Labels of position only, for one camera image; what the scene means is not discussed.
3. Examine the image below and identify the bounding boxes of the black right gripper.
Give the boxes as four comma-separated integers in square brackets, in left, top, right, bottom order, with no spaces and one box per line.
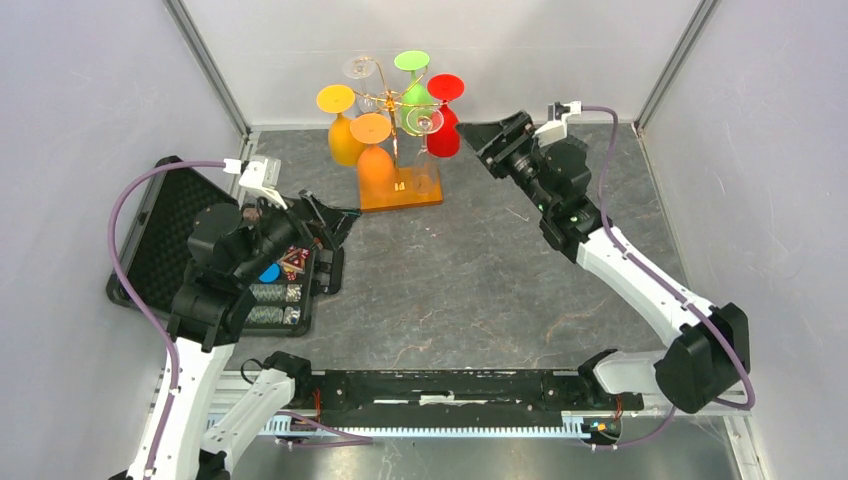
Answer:
[455,110,554,216]

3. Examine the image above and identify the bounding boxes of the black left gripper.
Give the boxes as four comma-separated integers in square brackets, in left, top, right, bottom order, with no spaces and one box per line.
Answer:
[234,183,362,282]

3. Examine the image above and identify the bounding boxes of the red wine glass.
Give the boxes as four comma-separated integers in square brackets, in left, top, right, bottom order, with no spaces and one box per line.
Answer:
[427,73,465,158]

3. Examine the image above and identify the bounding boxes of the orange wine glass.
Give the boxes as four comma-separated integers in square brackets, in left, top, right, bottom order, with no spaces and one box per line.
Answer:
[350,113,396,211]

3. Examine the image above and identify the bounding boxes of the clear wine glass front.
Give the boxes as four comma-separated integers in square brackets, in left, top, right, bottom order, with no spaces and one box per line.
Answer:
[406,106,444,195]

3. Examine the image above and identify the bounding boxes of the clear wine glass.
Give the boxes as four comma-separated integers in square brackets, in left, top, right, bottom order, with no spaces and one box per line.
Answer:
[406,106,444,195]
[342,55,378,116]

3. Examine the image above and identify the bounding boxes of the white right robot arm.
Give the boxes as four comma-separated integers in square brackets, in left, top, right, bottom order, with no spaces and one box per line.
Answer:
[455,111,756,414]

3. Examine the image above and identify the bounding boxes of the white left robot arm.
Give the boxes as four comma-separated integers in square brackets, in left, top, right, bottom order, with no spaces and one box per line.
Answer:
[117,190,362,479]

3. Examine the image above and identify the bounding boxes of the yellow wine glass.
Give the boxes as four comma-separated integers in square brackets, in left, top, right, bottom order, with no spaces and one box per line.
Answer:
[316,84,366,167]

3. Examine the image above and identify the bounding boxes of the green wine glass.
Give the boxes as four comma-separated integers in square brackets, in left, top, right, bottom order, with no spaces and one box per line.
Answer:
[394,50,436,135]

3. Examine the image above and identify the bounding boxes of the clear wine glass back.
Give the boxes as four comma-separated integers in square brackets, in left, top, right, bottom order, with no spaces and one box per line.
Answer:
[342,55,378,116]

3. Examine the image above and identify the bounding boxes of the black poker chip case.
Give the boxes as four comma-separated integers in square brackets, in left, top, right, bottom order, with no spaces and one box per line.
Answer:
[120,168,345,337]

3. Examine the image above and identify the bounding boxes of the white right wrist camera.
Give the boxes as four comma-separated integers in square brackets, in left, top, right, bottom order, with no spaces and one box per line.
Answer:
[534,101,582,148]

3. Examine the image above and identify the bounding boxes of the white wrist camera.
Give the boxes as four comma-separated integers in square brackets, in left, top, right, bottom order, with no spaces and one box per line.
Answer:
[223,155,288,210]
[534,101,582,148]

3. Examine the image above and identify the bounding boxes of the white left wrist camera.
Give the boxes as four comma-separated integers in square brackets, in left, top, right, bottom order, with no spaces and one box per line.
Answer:
[223,155,288,210]

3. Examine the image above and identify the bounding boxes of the gold wire glass rack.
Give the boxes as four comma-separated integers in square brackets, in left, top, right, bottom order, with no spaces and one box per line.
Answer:
[360,57,443,213]

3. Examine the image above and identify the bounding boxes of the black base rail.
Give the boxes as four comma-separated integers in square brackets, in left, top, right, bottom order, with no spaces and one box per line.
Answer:
[205,368,645,444]

